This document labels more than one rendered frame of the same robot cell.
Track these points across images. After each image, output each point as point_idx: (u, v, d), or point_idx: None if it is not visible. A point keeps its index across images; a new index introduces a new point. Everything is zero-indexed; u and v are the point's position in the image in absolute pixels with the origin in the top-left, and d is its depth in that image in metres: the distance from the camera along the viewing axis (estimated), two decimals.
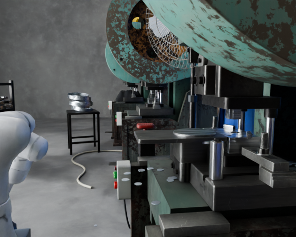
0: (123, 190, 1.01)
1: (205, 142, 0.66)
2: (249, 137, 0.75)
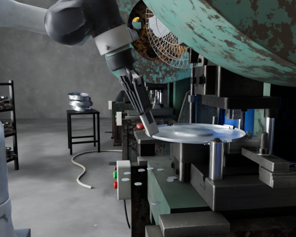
0: (123, 190, 1.01)
1: (206, 143, 0.65)
2: (249, 137, 0.75)
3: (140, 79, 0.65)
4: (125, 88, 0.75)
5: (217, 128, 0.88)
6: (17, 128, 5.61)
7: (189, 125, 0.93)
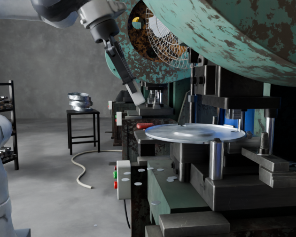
0: (123, 190, 1.01)
1: (205, 142, 0.65)
2: (249, 137, 0.75)
3: (112, 50, 0.69)
4: None
5: (176, 127, 0.91)
6: (17, 128, 5.61)
7: (153, 130, 0.85)
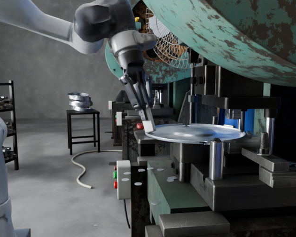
0: (123, 190, 1.01)
1: (206, 143, 0.65)
2: (249, 137, 0.75)
3: (123, 78, 0.75)
4: None
5: (212, 140, 0.70)
6: (17, 128, 5.61)
7: (237, 136, 0.76)
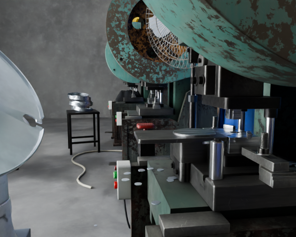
0: (123, 190, 1.01)
1: (205, 142, 0.66)
2: (249, 137, 0.75)
3: None
4: None
5: None
6: None
7: None
